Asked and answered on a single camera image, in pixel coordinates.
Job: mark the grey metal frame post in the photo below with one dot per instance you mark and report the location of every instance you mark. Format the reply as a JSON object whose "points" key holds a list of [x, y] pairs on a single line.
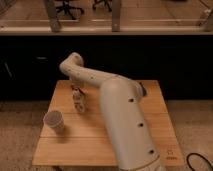
{"points": [[52, 15]]}

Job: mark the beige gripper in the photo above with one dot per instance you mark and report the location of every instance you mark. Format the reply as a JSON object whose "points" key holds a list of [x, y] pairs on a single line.
{"points": [[76, 83]]}

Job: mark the small clear plastic bottle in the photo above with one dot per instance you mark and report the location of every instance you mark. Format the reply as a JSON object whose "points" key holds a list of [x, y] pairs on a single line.
{"points": [[79, 100]]}

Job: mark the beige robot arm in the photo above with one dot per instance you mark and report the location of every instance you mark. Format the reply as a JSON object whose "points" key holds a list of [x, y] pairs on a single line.
{"points": [[119, 99]]}

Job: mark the white paper cup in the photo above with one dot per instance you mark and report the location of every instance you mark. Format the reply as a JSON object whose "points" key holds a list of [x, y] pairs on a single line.
{"points": [[54, 120]]}

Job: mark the black office chair base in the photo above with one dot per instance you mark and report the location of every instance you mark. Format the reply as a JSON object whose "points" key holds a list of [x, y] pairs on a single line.
{"points": [[67, 8]]}

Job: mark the grey metal centre post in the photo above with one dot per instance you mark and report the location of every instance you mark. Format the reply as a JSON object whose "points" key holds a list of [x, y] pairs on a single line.
{"points": [[116, 11]]}

